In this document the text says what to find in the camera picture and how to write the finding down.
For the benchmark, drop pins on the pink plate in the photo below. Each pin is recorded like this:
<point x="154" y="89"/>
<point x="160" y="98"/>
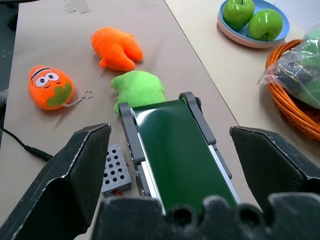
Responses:
<point x="247" y="41"/>

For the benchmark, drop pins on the green plush toy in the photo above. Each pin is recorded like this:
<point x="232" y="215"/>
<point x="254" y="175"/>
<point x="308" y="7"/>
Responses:
<point x="138" y="89"/>

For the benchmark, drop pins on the clear plastic bag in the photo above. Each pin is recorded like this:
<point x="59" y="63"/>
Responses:
<point x="297" y="70"/>

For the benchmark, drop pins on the green conveyor belt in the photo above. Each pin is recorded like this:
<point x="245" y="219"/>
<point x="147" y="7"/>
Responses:
<point x="180" y="150"/>

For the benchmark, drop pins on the grey perforated control box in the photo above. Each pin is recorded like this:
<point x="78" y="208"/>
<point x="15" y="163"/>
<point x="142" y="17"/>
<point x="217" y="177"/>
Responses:
<point x="115" y="172"/>

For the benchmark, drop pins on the orange woven basket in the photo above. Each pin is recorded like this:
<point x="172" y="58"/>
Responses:
<point x="287" y="105"/>

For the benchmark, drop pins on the orange plush toy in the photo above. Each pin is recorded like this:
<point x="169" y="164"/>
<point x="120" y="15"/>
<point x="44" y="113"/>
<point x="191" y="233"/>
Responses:
<point x="115" y="48"/>

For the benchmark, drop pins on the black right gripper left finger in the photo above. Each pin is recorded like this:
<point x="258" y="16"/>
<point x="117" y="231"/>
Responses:
<point x="62" y="172"/>

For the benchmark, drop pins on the grey tape strip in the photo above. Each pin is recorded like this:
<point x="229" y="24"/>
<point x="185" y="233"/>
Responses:
<point x="69" y="5"/>
<point x="82" y="5"/>

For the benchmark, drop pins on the blue plate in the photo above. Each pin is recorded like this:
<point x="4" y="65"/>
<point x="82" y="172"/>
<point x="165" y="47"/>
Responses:
<point x="255" y="22"/>

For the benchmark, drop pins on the green apple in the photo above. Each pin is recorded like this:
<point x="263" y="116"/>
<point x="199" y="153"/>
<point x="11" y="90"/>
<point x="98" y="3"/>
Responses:
<point x="238" y="12"/>
<point x="265" y="24"/>

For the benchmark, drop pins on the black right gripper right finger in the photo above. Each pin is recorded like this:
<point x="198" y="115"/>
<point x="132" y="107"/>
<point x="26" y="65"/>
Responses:
<point x="272" y="162"/>

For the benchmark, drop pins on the orange face plush keychain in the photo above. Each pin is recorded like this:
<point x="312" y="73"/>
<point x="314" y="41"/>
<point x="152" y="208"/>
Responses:
<point x="50" y="88"/>

